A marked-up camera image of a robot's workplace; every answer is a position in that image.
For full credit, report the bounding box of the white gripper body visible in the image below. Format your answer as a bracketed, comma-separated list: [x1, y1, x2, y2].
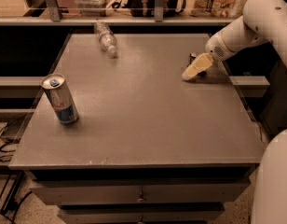
[205, 32, 235, 62]

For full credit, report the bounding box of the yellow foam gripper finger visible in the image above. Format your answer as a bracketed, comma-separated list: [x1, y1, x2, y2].
[182, 53, 213, 81]

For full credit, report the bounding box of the black rxbar chocolate wrapper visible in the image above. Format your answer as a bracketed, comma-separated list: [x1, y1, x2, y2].
[189, 53, 206, 77]

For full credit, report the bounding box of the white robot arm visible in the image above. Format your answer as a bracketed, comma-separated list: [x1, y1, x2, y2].
[182, 0, 287, 224]

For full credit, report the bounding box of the red bull can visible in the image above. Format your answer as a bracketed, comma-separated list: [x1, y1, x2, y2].
[41, 74, 79, 125]

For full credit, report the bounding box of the colourful snack bag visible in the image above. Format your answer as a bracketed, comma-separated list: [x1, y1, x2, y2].
[190, 0, 247, 19]

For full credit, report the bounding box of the clear plastic water bottle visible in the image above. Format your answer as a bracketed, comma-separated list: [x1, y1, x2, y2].
[94, 21, 117, 58]

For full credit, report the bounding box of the grey drawer cabinet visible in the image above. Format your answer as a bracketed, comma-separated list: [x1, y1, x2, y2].
[10, 34, 264, 210]

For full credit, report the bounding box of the upper drawer with knob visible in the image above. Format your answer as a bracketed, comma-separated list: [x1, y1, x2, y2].
[30, 178, 250, 206]

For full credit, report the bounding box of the drawer with knob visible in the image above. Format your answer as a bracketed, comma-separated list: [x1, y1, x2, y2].
[58, 204, 225, 224]
[30, 178, 250, 206]

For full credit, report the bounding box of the lower drawer with knob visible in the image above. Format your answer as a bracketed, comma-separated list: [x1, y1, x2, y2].
[58, 204, 225, 224]

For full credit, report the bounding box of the metal shelf rail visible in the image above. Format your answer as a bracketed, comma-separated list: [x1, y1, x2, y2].
[0, 0, 235, 27]

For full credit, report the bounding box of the black cables left floor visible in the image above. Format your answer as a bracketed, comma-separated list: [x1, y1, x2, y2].
[0, 114, 33, 224]

